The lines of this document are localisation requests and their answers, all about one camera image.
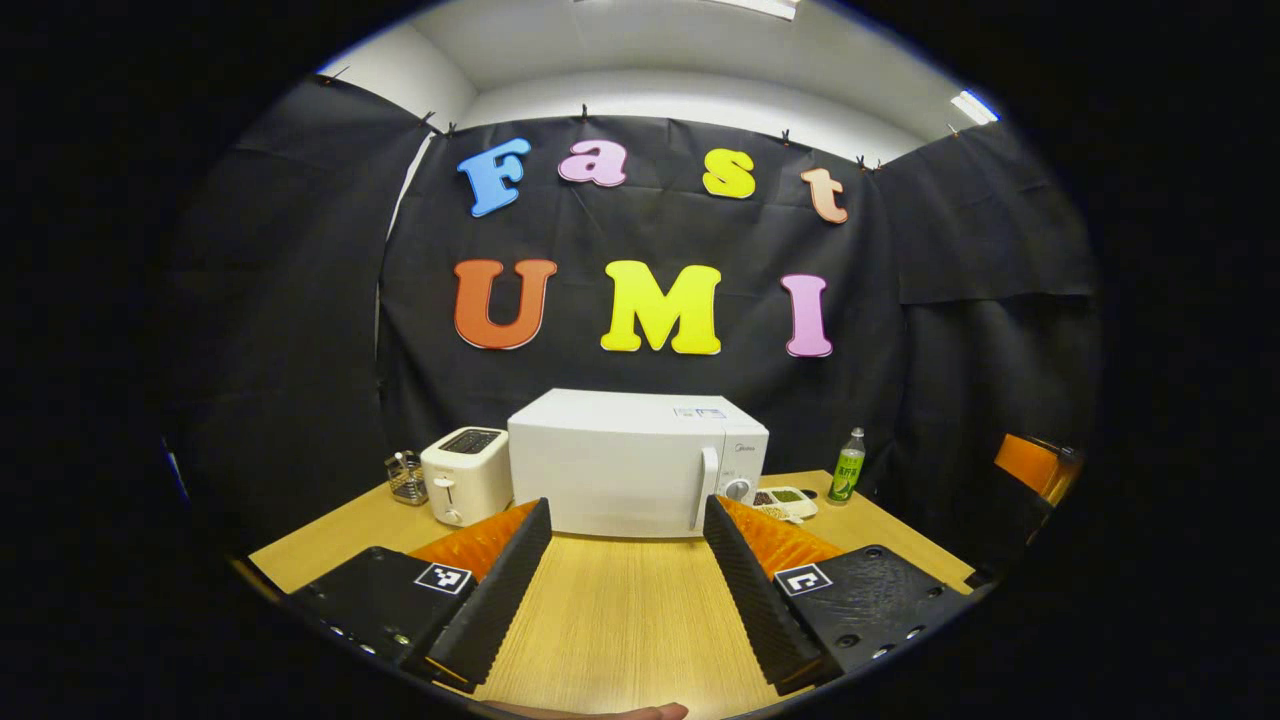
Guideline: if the white microwave oven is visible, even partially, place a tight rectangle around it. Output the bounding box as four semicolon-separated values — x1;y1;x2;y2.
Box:
507;388;770;541

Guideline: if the white toaster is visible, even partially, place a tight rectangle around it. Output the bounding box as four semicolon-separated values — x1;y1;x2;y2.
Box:
420;427;515;528

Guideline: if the green label bottle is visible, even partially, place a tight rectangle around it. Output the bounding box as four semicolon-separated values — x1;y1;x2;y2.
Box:
827;427;867;505

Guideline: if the white divided tray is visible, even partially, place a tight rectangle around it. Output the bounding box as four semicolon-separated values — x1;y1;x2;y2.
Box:
750;486;819;525

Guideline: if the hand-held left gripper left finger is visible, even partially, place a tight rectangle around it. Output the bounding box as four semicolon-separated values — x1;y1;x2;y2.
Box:
285;497;553;693

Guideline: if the long ceiling light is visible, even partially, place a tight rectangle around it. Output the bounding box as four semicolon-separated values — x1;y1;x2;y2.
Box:
700;0;801;21

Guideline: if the metal wire basket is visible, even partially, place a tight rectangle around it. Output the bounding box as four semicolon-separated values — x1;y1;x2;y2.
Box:
385;450;430;507

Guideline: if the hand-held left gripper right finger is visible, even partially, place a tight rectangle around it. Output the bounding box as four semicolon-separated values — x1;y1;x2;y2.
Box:
703;494;976;698

